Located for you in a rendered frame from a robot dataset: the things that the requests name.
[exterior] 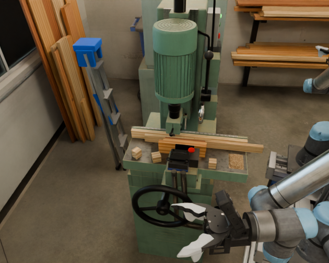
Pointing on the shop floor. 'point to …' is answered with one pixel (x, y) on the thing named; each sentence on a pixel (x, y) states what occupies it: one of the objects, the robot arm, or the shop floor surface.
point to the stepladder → (102, 94)
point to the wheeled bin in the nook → (140, 37)
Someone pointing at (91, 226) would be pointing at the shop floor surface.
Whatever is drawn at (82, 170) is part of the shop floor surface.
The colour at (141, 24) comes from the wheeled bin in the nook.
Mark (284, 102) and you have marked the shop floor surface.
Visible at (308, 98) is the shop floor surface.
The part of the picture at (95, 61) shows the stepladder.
